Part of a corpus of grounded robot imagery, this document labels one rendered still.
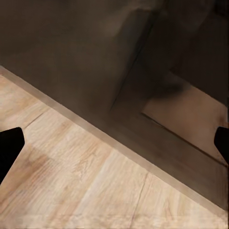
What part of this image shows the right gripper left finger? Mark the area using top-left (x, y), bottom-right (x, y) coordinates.
top-left (0, 127), bottom-right (25, 184)

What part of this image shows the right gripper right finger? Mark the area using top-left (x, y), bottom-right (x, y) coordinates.
top-left (214, 127), bottom-right (229, 165)

